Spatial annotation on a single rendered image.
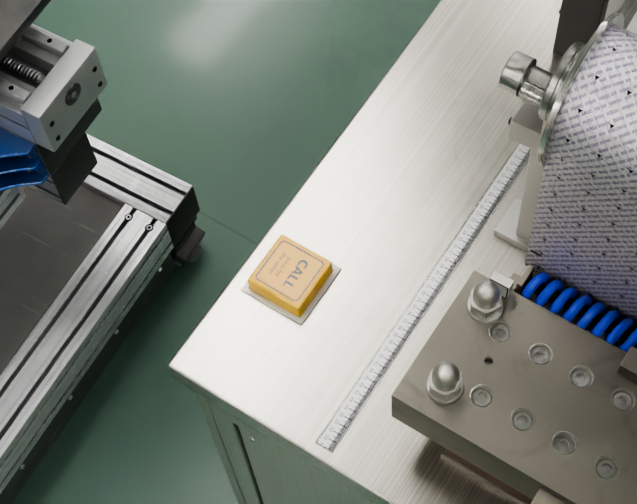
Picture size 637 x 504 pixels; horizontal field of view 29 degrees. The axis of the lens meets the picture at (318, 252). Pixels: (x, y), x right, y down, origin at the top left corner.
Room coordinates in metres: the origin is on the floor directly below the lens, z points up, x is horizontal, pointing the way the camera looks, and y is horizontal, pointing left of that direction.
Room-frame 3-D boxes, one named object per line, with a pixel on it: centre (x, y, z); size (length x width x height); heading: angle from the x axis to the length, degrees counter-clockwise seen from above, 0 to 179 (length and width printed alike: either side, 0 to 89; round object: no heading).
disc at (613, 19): (0.61, -0.25, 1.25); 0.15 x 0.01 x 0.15; 141
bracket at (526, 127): (0.66, -0.24, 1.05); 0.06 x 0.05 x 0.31; 51
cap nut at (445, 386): (0.44, -0.11, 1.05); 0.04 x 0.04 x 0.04
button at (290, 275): (0.63, 0.03, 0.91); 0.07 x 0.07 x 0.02; 51
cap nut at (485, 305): (0.51, -0.16, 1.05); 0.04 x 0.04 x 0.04
